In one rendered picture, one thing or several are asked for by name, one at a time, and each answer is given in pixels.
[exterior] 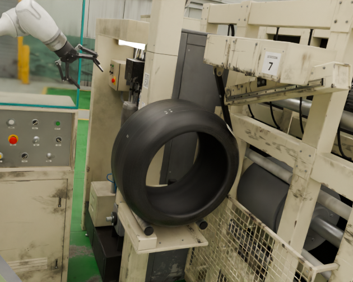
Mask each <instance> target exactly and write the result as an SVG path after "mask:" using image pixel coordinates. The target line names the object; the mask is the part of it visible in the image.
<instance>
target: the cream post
mask: <svg viewBox="0 0 353 282"><path fill-rule="evenodd" d="M185 1H186V0H152V8H151V17H150V27H149V32H148V41H147V51H146V57H145V58H146V59H145V68H144V74H143V82H144V77H145V72H146V73H148V74H149V75H150V77H149V82H148V89H146V88H145V87H144V86H143V83H142V92H141V101H140V109H141V108H142V102H144V103H145V105H148V104H150V103H153V102H155V101H160V100H166V99H171V97H172V93H173V85H174V78H175V70H176V66H177V58H178V51H179V43H180V36H181V31H182V23H183V16H184V9H185ZM164 147H165V145H163V146H162V147H161V148H160V149H159V151H158V152H157V153H156V154H155V156H154V158H153V159H152V161H151V163H150V165H149V168H148V171H147V176H146V185H159V181H160V174H161V166H162V159H163V154H164ZM148 255H149V253H143V254H139V255H137V254H136V252H135V250H134V247H133V245H132V243H131V241H130V239H129V237H128V235H127V233H126V231H125V233H124V242H123V251H122V260H121V266H120V275H119V282H145V277H146V270H147V263H148Z"/></svg>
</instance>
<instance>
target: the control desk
mask: <svg viewBox="0 0 353 282"><path fill-rule="evenodd" d="M77 125H78V109H64V108H53V107H32V106H11V105H0V255H1V256H2V257H3V259H4V260H5V261H6V263H8V265H9V266H10V267H11V269H12V270H13V271H14V272H15V273H16V275H17V276H18V277H19V278H20V279H21V281H22V282H67V272H68V256H69V239H70V230H71V214H72V198H73V182H74V172H75V171H74V169H75V158H76V141H77Z"/></svg>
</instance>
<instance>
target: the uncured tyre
mask: <svg viewBox="0 0 353 282"><path fill-rule="evenodd" d="M166 100H167V101H166ZM166 100H160V101H155V102H153V103H150V104H148V105H146V106H144V107H142V108H141V109H139V110H138V111H136V112H135V113H134V114H133V115H132V116H130V117H129V119H128V120H127V121H126V122H125V123H124V124H123V126H122V127H121V129H120V131H119V132H118V134H117V136H116V139H115V141H114V144H113V149H112V156H111V168H112V175H113V179H114V181H115V184H116V186H117V187H118V189H119V191H120V193H121V194H122V196H123V198H124V199H125V201H126V203H127V205H128V206H129V207H130V209H131V210H132V211H133V212H134V213H135V214H136V215H137V216H139V217H140V218H142V219H143V220H145V221H147V222H148V223H151V224H153V225H156V226H159V227H168V228H173V227H182V226H185V225H189V224H192V223H194V222H197V221H199V220H201V219H202V218H204V217H206V216H207V215H209V214H210V213H211V212H213V211H214V210H215V209H216V208H217V207H218V206H219V205H220V204H221V203H222V202H223V200H224V199H225V198H226V196H227V195H228V193H229V192H230V190H231V188H232V186H233V184H234V182H235V179H236V176H237V173H238V168H239V148H238V143H237V141H236V138H235V137H234V136H233V134H232V133H231V131H230V130H229V129H228V127H227V125H226V122H225V121H224V120H223V119H222V118H220V117H219V116H218V115H216V114H215V113H214V112H212V111H210V110H208V109H205V108H204V107H202V106H200V105H197V104H195V103H194V102H191V101H187V100H182V99H176V98H172V99H166ZM170 102H171V103H170ZM169 109H172V110H173V111H174V112H172V113H169V114H167V115H165V114H164V113H163V111H166V110H169ZM190 132H196V133H197V136H198V144H199V146H198V154H197V158H196V160H195V162H194V164H193V166H192V168H191V169H190V170H189V171H188V173H187V174H186V175H185V176H184V177H182V178H181V179H180V180H178V181H177V182H175V183H173V184H170V185H167V186H162V187H152V186H147V185H146V176H147V171H148V168H149V165H150V163H151V161H152V159H153V158H154V156H155V154H156V153H157V152H158V151H159V149H160V148H161V147H162V146H163V145H164V144H166V143H167V142H168V141H170V140H171V139H173V138H175V137H177V136H179V135H182V134H185V133H190ZM128 133H129V134H130V136H129V137H128V139H126V138H125V137H126V135H127V134H128Z"/></svg>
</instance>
